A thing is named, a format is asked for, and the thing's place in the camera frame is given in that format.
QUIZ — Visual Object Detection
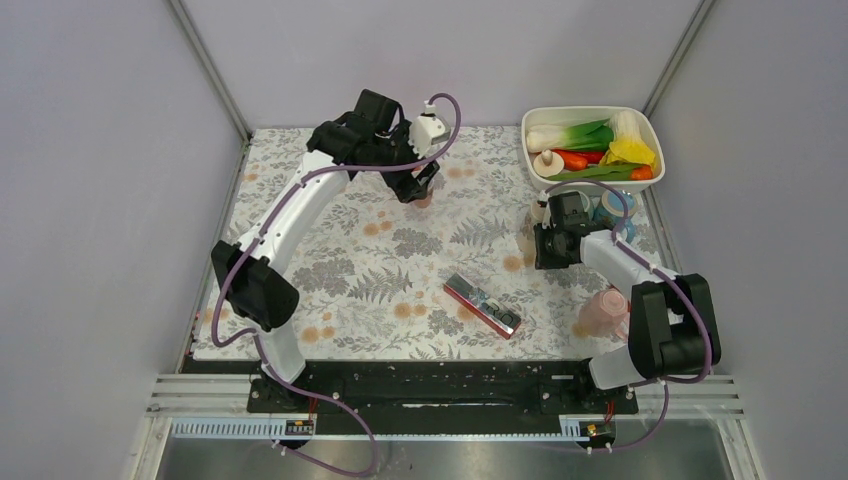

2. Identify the blue ceramic cup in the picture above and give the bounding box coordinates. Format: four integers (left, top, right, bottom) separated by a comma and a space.
592, 191, 637, 243

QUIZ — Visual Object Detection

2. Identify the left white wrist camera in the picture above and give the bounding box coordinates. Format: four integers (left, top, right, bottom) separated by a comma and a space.
409, 114, 452, 158

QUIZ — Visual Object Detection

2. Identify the green cucumber toy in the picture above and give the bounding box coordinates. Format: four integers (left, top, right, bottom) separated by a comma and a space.
546, 164, 640, 182

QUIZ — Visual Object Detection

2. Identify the beige mushroom toy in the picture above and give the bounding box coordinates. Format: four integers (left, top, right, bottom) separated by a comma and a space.
532, 150, 565, 178

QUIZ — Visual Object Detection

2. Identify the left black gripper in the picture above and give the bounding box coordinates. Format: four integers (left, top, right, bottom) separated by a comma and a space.
372, 120, 439, 202

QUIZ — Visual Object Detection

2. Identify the white enoki mushroom toy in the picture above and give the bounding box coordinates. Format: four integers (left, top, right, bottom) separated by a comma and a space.
607, 110, 642, 143

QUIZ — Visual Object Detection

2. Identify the red chili toy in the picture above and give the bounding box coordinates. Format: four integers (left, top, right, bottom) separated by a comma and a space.
553, 149, 605, 171

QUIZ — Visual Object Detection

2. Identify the cream patterned mug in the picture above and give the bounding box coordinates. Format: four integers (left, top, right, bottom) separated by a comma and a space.
528, 200, 547, 227

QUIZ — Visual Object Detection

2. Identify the white rectangular vegetable bin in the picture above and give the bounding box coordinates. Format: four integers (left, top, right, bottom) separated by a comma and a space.
520, 106, 667, 195

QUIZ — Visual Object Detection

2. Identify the red silver rectangular box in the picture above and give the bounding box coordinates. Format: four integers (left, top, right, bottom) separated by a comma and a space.
443, 274, 522, 340

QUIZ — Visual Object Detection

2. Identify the floral tablecloth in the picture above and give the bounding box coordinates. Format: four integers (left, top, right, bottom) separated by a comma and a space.
193, 125, 690, 362

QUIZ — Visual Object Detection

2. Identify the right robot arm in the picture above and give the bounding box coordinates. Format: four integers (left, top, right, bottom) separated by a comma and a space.
533, 191, 721, 412

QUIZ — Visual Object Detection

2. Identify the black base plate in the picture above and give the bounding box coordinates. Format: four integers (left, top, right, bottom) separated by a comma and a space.
247, 360, 638, 435

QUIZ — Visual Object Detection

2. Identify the translucent pink pitcher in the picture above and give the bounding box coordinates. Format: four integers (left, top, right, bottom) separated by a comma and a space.
575, 288, 631, 341

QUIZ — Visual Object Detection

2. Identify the orange carrot toy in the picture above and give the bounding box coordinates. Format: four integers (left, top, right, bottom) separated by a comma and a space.
629, 165, 654, 181

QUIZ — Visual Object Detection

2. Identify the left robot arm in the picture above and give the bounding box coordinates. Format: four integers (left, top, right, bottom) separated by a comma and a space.
210, 89, 459, 411

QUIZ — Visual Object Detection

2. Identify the salmon pink mug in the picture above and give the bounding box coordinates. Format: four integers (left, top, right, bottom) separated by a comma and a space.
412, 190, 434, 209

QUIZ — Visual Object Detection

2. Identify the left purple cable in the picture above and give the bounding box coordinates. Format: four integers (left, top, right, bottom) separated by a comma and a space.
210, 92, 463, 478

